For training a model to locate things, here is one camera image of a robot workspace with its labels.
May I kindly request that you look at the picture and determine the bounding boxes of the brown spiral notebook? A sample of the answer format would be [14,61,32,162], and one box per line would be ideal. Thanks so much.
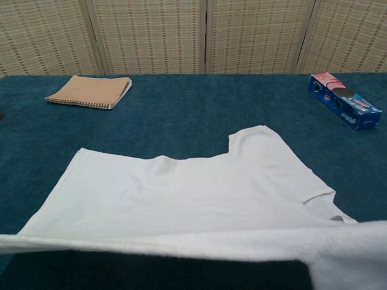
[44,74,133,111]

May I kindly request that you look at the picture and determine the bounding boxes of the blue cookie box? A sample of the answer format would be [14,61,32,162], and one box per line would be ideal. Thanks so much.
[307,72,383,131]

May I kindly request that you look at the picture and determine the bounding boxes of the beige woven folding screen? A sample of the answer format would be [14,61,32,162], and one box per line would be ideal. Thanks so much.
[0,0,387,78]

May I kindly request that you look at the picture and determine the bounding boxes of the white T-shirt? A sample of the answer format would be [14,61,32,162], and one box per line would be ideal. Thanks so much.
[0,124,387,290]

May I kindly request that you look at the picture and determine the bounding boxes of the blue table cover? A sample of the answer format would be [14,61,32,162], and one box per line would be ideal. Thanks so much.
[0,71,387,290]

